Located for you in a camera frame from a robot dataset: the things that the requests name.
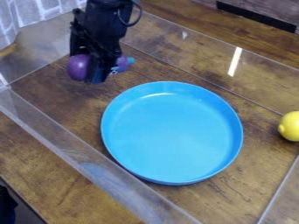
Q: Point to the clear acrylic enclosure wall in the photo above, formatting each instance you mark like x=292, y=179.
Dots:
x=54, y=159

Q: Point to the white patterned curtain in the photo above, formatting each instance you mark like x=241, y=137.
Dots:
x=19, y=13

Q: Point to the yellow lemon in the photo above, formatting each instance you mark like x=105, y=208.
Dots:
x=289, y=126

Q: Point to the blue round tray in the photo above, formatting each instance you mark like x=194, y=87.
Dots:
x=173, y=132

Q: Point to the purple toy eggplant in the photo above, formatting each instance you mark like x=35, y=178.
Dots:
x=78, y=66

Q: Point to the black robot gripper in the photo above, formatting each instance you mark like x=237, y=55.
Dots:
x=101, y=25

